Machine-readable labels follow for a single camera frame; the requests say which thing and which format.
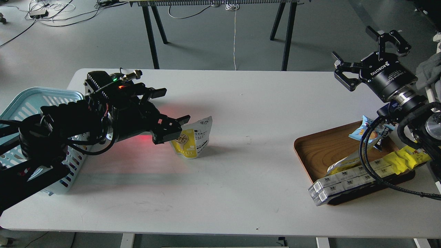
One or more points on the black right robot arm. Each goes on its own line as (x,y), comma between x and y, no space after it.
(418,123)

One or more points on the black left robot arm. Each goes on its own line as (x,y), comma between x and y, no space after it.
(44,139)

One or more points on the light blue plastic basket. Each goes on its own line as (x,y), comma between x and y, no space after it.
(28,103)

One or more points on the black barcode scanner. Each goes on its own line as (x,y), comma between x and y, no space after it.
(124,76)

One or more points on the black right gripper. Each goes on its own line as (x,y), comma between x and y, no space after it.
(387,79)

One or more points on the black trestle table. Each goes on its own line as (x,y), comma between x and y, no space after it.
(200,36)

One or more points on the brown wooden tray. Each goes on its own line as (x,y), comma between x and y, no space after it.
(320,150)

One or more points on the clear box pack of cartons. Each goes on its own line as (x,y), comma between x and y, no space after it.
(345,185)

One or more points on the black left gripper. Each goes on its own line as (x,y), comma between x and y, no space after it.
(125,109)

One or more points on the yellow cartoon snack bag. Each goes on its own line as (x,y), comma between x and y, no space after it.
(406,159)

